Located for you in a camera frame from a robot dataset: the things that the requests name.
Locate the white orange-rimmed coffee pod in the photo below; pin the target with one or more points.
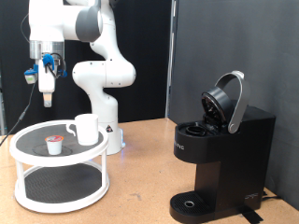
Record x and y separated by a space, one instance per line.
54 146

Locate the grey metal frame pole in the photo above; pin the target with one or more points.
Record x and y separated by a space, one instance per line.
171 62

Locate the black Keurig coffee machine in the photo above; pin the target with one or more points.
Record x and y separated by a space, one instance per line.
230 155

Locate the white two-tier turntable stand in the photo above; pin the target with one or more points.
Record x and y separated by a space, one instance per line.
59 155

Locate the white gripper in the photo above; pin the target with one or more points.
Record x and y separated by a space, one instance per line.
46 77

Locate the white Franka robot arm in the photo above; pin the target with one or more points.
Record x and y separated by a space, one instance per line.
102 74

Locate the blue mounted wrist camera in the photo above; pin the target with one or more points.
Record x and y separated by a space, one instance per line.
31 75

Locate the black curtain backdrop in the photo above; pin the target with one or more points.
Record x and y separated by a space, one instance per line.
146 46

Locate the black tape strip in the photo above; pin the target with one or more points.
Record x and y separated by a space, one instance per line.
251 215

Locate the white ceramic mug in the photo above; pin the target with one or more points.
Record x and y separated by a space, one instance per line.
87 129

